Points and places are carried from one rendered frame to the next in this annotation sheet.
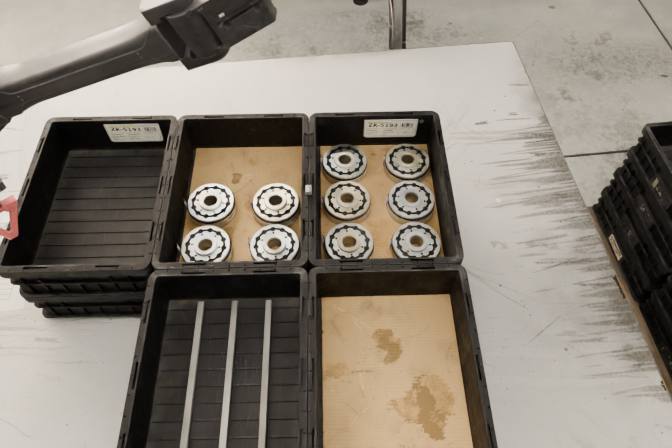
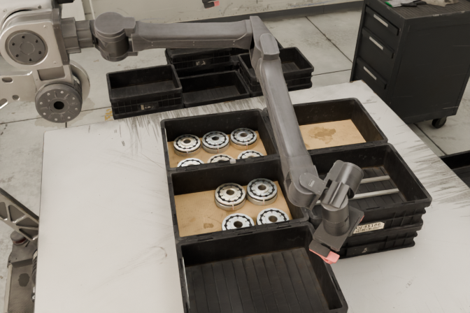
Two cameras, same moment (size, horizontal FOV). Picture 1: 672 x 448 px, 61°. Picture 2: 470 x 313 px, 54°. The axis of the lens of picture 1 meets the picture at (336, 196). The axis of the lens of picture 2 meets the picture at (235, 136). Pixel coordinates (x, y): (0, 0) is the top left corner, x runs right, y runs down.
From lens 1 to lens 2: 1.51 m
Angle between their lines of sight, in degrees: 65
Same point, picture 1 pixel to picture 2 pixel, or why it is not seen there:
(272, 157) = (186, 209)
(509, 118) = (119, 132)
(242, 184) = (212, 221)
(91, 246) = (287, 297)
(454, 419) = (324, 126)
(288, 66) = (50, 253)
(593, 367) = not seen: hidden behind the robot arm
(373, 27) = not seen: outside the picture
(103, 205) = (250, 303)
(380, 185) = (202, 157)
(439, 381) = (310, 130)
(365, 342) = not seen: hidden behind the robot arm
